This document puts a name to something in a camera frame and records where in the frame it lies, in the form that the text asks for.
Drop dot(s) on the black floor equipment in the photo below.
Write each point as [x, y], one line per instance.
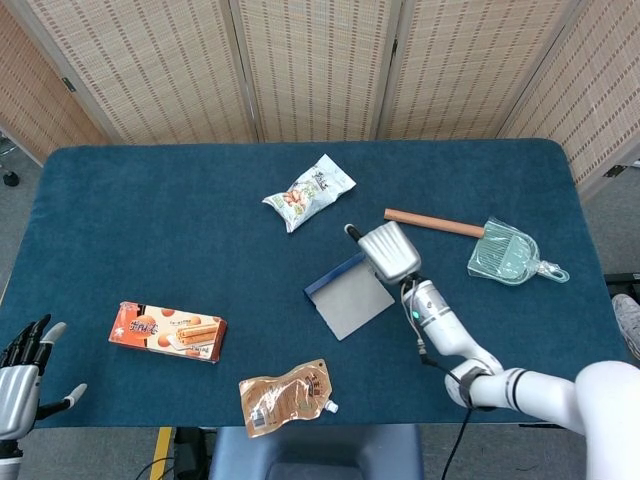
[622, 282]

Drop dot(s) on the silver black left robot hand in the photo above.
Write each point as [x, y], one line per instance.
[17, 395]

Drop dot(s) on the orange egg roll biscuit box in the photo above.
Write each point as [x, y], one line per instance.
[165, 331]

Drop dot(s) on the brown spout pouch white cap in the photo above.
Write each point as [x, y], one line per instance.
[285, 397]

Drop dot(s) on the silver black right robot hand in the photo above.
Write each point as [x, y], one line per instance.
[390, 252]

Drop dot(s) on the green plastic scoop in bag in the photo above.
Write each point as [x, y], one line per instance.
[505, 257]

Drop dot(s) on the brown wooden rod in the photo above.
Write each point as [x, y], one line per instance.
[430, 222]

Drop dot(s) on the black caster wheel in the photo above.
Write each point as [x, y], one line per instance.
[11, 178]

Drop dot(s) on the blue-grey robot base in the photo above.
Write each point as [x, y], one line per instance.
[315, 452]

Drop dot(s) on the blue velvet tablecloth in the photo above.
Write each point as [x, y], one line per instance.
[175, 240]

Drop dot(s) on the white grey sneaker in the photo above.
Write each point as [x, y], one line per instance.
[629, 320]

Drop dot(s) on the metal screen hinge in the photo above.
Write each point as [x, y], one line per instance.
[69, 85]
[614, 171]

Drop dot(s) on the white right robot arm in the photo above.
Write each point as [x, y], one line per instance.
[525, 387]

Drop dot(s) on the woven bamboo folding screen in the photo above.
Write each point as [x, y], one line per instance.
[320, 65]

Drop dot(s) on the white green snack bag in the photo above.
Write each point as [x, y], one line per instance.
[307, 192]

